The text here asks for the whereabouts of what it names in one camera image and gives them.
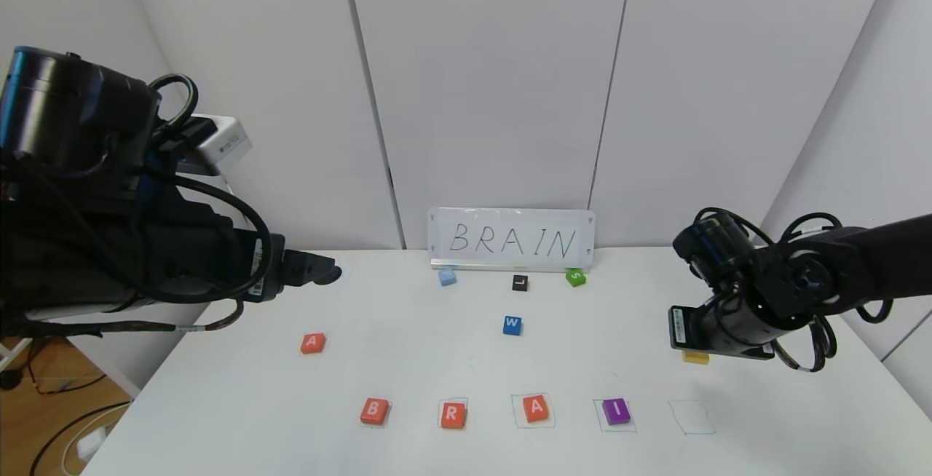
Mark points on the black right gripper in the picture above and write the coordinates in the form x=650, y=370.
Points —
x=682, y=327

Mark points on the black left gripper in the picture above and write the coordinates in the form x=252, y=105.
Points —
x=260, y=269

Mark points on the yellow letter block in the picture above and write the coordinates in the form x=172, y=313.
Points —
x=697, y=357

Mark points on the orange block letter A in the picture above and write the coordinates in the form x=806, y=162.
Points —
x=535, y=408
x=313, y=343

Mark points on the orange block letter R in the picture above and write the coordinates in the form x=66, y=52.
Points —
x=452, y=415

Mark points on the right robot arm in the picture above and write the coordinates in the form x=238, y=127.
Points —
x=859, y=265

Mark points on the black table grommet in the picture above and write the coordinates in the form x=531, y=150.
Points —
x=335, y=274

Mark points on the purple block letter I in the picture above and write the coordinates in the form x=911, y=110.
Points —
x=616, y=410

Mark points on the green block letter S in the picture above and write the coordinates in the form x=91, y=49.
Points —
x=575, y=278

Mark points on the light blue letter block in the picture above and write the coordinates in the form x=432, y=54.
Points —
x=448, y=277

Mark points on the orange block letter B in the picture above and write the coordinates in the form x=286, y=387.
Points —
x=375, y=410

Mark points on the black block letter L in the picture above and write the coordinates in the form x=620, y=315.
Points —
x=519, y=284

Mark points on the blue block letter W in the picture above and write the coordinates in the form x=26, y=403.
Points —
x=512, y=325

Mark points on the white BRAIN whiteboard sign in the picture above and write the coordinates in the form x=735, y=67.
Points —
x=510, y=243

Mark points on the white power adapter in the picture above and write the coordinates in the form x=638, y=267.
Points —
x=91, y=445

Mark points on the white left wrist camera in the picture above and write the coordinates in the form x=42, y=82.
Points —
x=226, y=145

